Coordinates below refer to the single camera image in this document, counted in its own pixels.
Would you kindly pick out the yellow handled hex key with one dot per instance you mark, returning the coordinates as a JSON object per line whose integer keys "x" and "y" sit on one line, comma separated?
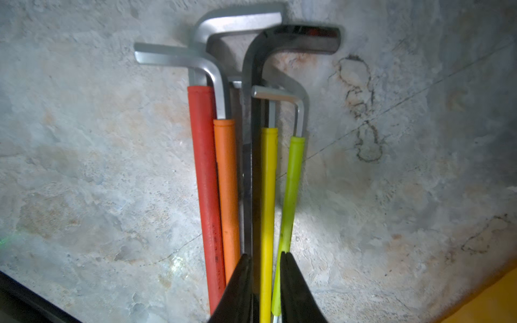
{"x": 269, "y": 166}

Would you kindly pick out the green handled hex key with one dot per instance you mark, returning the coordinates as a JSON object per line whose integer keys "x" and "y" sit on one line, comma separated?
{"x": 296, "y": 151}

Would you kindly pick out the large black hex key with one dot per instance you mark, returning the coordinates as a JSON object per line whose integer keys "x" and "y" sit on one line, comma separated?
{"x": 322, "y": 40}

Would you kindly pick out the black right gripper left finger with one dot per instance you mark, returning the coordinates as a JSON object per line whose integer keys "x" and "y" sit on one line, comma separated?
{"x": 236, "y": 302}

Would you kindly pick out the orange handled hex key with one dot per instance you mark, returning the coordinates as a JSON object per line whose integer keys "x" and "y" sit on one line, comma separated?
{"x": 214, "y": 140}

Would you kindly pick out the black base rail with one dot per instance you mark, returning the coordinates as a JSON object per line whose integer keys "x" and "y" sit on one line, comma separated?
{"x": 20, "y": 304}

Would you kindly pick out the yellow storage tray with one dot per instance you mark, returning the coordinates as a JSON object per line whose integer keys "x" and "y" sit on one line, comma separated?
{"x": 497, "y": 303}

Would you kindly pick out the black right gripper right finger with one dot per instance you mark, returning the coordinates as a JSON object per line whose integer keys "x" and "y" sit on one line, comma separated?
{"x": 297, "y": 302}

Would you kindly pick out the red handled hex key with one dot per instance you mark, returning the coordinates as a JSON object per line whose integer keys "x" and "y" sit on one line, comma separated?
{"x": 219, "y": 23}

